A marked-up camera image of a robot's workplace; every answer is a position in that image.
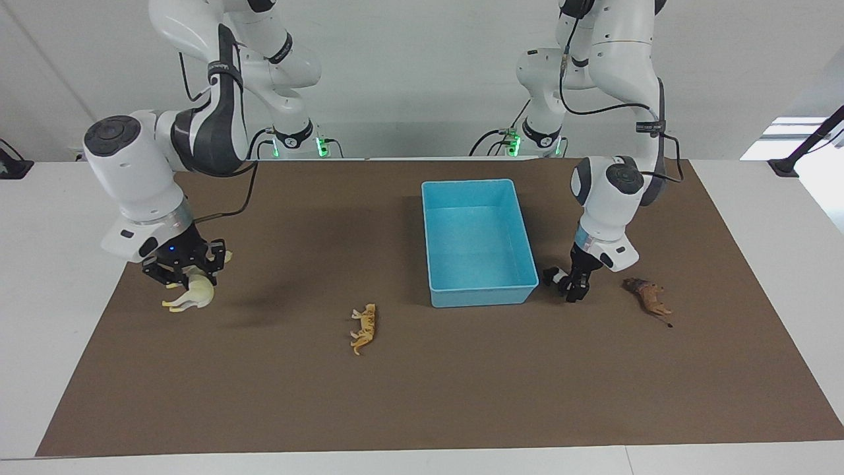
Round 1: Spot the black base cable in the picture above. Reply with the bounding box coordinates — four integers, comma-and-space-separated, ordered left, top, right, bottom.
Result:
469, 99, 531, 157
247, 127, 344, 160

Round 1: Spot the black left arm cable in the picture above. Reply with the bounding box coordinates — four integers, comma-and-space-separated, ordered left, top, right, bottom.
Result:
559, 16, 684, 184

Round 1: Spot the brown table mat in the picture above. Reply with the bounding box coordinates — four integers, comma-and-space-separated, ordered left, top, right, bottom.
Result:
36, 158, 844, 457

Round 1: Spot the brown lion toy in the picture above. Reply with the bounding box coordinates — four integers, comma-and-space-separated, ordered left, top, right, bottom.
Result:
622, 277, 675, 329

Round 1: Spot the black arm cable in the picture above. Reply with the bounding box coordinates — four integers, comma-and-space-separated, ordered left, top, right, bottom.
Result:
559, 16, 684, 184
177, 49, 259, 224

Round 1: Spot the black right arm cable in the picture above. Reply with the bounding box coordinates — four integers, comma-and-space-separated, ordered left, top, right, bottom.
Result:
177, 49, 259, 224

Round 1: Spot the orange striped tiger toy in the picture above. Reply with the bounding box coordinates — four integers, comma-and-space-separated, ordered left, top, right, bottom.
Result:
349, 303, 378, 356

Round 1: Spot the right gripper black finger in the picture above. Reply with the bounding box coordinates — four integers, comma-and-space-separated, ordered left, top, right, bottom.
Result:
200, 239, 227, 288
143, 263, 186, 290

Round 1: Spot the light blue storage box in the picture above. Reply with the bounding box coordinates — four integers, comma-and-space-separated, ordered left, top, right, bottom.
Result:
421, 178, 540, 309

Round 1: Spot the black clamp mount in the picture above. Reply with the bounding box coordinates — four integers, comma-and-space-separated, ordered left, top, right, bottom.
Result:
0, 139, 34, 180

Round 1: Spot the cream alpaca toy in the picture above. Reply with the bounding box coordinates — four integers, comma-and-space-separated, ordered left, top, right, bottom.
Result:
162, 249, 234, 313

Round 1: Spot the black stand pole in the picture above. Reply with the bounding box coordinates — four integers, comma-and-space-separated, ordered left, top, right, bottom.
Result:
768, 106, 844, 177

